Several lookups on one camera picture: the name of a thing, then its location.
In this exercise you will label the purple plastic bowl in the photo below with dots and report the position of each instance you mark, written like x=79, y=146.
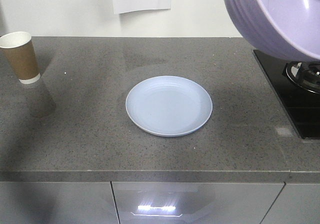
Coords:
x=285, y=29

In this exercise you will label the brown paper coffee cup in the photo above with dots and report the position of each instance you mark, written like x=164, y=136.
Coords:
x=19, y=50

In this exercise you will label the light blue plate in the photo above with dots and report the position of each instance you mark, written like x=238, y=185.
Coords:
x=168, y=106

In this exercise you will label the black glass gas cooktop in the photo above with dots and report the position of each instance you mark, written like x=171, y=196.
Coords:
x=297, y=86

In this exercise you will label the grey upper drawer front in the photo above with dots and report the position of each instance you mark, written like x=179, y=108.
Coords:
x=296, y=204

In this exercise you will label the grey cabinet door middle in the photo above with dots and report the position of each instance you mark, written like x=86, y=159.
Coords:
x=193, y=203

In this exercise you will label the grey cabinet door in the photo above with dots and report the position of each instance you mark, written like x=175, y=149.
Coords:
x=57, y=203
x=193, y=203

